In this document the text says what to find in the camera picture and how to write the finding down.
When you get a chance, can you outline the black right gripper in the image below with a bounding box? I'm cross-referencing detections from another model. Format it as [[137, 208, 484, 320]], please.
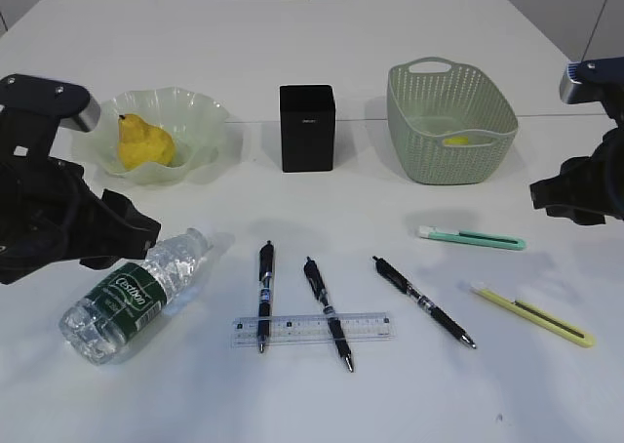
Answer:
[[529, 127, 623, 226]]

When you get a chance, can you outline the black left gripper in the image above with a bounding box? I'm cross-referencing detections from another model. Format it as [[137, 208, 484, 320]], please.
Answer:
[[1, 157, 161, 285]]

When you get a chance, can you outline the yellow pear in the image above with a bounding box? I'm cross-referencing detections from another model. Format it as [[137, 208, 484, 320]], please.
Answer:
[[117, 113, 176, 171]]

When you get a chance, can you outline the clear water bottle green label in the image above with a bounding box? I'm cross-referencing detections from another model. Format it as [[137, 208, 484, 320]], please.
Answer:
[[58, 227, 214, 365]]

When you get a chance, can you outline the yellow utility knife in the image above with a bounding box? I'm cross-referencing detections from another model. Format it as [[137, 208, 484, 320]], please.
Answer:
[[466, 282, 597, 348]]

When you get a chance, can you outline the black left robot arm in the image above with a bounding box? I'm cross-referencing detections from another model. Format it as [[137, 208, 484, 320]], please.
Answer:
[[1, 107, 161, 285]]

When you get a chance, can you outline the green utility knife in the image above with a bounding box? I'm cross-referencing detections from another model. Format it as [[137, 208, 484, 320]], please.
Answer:
[[416, 225, 527, 251]]

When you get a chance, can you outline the pale green woven basket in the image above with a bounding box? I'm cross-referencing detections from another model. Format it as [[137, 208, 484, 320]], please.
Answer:
[[386, 57, 519, 185]]

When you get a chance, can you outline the pale green wavy plate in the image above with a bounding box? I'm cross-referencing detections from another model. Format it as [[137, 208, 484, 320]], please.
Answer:
[[72, 87, 229, 184]]

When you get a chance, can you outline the black pen right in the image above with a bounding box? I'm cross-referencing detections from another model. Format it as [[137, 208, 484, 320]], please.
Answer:
[[372, 256, 477, 349]]

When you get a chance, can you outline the black pen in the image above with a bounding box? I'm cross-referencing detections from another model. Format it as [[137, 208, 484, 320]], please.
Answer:
[[303, 257, 355, 373], [256, 240, 274, 353], [372, 256, 477, 349]]

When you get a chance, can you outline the black pen left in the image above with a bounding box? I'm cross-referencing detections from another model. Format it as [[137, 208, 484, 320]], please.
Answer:
[[256, 240, 274, 353]]

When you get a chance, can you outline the clear plastic ruler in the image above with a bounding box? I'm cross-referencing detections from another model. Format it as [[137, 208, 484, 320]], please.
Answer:
[[230, 312, 394, 347]]

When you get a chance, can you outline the black pen middle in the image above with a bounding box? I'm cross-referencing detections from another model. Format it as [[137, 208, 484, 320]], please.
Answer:
[[303, 257, 355, 373]]

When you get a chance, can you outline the black square pen holder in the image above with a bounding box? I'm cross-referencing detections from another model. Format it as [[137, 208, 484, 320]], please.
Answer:
[[279, 84, 336, 173]]

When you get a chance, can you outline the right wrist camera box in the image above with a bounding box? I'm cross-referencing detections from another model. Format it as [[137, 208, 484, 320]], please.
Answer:
[[559, 57, 623, 104]]

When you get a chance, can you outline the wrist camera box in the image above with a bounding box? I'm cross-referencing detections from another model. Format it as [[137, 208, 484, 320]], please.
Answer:
[[1, 73, 101, 133], [559, 57, 623, 104]]

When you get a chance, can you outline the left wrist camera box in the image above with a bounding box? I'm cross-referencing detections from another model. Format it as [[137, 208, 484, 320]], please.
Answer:
[[1, 73, 101, 133]]

